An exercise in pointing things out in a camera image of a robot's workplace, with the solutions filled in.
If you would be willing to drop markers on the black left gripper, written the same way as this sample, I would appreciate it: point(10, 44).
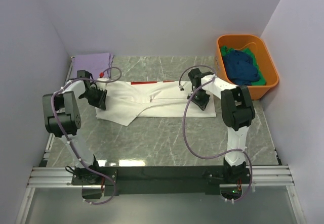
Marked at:
point(100, 102)

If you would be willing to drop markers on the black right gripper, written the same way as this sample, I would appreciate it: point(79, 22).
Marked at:
point(203, 103)

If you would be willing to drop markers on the white t-shirt red print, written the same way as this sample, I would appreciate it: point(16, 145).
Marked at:
point(125, 101)

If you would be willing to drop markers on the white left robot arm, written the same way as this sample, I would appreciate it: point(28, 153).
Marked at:
point(62, 118)

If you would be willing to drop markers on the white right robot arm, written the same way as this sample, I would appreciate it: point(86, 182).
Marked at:
point(237, 110)

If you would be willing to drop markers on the folded lavender t-shirt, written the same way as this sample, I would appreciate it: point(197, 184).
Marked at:
point(93, 63)

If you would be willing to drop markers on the blue t-shirt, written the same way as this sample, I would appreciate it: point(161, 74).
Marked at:
point(240, 68)

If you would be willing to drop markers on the orange plastic bin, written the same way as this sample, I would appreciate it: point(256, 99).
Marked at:
point(263, 59)

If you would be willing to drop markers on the green t-shirt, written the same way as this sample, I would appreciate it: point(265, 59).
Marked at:
point(262, 81)

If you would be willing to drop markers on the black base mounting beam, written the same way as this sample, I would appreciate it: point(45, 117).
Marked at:
point(163, 179)

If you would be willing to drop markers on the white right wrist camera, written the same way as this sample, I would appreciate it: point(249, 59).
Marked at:
point(185, 86)

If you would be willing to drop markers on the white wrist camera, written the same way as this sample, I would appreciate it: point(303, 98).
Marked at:
point(185, 86)
point(104, 77)

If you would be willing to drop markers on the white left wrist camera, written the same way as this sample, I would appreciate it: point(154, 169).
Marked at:
point(104, 77)

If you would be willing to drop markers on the aluminium extrusion rail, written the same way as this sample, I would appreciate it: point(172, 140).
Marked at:
point(58, 177)

